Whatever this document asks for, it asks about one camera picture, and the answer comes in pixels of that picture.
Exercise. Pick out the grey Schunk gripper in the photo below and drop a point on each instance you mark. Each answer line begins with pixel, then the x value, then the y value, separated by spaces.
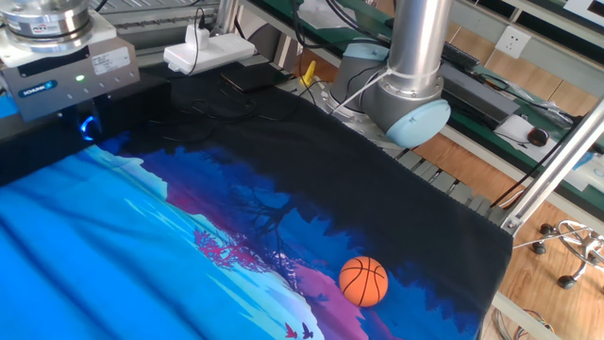
pixel 71 90

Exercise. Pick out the silver grey UR5 robot arm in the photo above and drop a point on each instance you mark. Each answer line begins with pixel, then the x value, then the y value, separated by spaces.
pixel 415 42

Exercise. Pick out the black soundbar speaker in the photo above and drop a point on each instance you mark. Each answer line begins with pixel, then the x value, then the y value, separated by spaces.
pixel 28 146

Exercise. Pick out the white adapter plate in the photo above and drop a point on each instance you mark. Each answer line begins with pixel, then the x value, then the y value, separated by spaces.
pixel 9 56

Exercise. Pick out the silver force torque sensor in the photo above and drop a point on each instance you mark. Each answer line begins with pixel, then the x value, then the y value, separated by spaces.
pixel 47 26

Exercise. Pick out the white charger plug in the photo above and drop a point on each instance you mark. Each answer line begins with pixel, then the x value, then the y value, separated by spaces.
pixel 198 40

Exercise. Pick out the blue landscape print cloth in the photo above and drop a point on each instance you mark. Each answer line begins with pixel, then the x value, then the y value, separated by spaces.
pixel 141 260

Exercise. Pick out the white power strip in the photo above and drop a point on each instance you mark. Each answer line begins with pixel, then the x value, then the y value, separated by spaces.
pixel 222 52

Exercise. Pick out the black flat box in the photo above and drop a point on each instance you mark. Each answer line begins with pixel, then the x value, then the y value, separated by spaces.
pixel 255 76

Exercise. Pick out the small yellow object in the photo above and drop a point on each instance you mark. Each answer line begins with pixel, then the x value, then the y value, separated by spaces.
pixel 309 75

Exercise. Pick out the clear plastic bag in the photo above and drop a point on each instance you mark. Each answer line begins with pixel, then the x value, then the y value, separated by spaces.
pixel 325 14

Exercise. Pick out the long white zip tie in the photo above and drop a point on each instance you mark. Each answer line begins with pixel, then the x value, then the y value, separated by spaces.
pixel 359 92

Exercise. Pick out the orange mini basketball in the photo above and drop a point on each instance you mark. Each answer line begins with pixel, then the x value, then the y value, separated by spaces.
pixel 363 281

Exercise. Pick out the grey flat device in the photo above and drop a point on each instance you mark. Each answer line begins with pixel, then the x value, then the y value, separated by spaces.
pixel 486 96

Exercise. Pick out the white mouse pad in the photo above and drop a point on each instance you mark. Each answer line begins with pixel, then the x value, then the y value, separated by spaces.
pixel 514 130

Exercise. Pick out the black computer mouse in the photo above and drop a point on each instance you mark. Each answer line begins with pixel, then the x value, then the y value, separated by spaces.
pixel 538 137

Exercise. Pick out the chrome chair base with casters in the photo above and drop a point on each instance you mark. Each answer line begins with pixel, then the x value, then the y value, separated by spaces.
pixel 585 248

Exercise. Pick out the aluminium frame post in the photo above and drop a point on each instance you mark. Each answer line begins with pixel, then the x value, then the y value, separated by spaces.
pixel 226 16
pixel 557 165

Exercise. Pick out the white wall socket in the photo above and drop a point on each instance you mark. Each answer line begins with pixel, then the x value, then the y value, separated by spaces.
pixel 513 41

